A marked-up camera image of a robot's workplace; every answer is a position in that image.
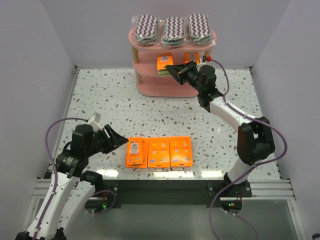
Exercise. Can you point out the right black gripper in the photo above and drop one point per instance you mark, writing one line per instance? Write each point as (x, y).
(186, 75)

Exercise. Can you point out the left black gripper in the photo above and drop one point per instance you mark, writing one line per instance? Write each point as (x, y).
(106, 139)

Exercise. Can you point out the orange sponge box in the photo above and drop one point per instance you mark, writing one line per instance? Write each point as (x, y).
(191, 57)
(134, 152)
(162, 61)

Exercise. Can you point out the striped sponge pack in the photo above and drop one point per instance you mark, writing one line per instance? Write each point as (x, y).
(174, 32)
(145, 29)
(199, 29)

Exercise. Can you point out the orange flat pack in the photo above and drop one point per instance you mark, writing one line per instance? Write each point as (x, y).
(145, 146)
(158, 152)
(181, 151)

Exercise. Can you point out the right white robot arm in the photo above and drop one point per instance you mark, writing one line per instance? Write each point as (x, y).
(255, 140)

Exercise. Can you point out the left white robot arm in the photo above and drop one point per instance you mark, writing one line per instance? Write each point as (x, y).
(71, 184)

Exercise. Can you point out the pink three-tier shelf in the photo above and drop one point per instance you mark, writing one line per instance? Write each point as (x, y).
(148, 81)

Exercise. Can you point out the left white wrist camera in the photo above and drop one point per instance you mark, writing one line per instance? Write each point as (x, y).
(94, 121)

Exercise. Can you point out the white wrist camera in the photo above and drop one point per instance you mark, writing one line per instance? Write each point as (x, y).
(205, 59)
(94, 121)

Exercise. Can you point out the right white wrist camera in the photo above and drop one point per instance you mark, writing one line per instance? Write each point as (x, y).
(205, 59)

